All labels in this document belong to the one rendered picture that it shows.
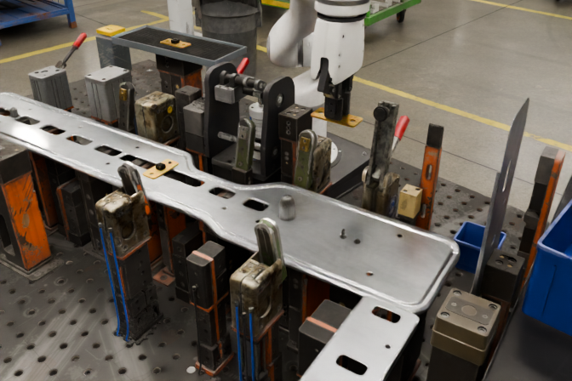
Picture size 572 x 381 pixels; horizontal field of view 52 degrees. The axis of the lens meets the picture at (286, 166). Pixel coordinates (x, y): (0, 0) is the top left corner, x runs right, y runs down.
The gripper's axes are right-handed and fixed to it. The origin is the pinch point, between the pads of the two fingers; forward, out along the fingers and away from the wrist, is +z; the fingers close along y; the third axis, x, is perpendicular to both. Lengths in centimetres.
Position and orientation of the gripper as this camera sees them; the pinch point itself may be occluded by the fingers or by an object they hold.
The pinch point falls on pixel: (337, 105)
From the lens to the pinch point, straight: 98.7
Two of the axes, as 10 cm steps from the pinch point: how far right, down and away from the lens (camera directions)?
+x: 8.4, 2.7, -4.6
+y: -5.4, 4.3, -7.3
